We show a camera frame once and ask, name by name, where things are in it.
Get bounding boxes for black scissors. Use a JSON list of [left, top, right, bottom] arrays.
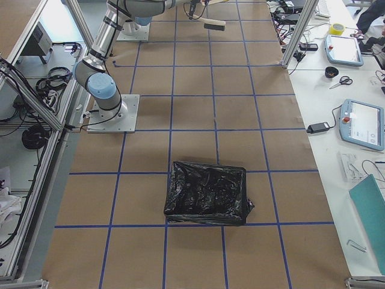
[[330, 75, 353, 89]]

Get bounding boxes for teach pendant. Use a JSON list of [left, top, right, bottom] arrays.
[[324, 34, 363, 67], [339, 99, 384, 151]]

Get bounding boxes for upper teach pendant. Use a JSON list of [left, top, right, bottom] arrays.
[[324, 34, 363, 67]]

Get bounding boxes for lower teach pendant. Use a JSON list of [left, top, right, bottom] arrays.
[[339, 99, 384, 151]]

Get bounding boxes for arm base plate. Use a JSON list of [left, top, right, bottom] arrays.
[[117, 22, 150, 42], [87, 94, 140, 133]]

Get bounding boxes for small black bowl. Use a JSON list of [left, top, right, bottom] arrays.
[[324, 66, 339, 79]]

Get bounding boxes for yellow tape roll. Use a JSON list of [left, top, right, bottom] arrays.
[[328, 23, 345, 36]]

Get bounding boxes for teal folder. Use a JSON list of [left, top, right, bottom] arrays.
[[349, 175, 384, 275]]

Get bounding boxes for black power adapter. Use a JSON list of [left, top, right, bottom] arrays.
[[306, 122, 330, 134]]

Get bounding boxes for black lined trash bin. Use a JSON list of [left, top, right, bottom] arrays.
[[164, 161, 254, 226]]

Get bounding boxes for metal allen key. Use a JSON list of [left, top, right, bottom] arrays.
[[346, 239, 367, 253]]

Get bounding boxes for coiled black cables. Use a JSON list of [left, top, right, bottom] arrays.
[[21, 123, 49, 151]]

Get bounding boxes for beige dustpan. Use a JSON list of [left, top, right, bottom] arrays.
[[202, 0, 229, 6]]

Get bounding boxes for beige hand brush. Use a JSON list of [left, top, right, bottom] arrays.
[[192, 14, 226, 31]]

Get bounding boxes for aluminium frame post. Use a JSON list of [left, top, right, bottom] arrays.
[[280, 0, 318, 69]]

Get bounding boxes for grey control box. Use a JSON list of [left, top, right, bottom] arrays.
[[20, 22, 53, 64]]

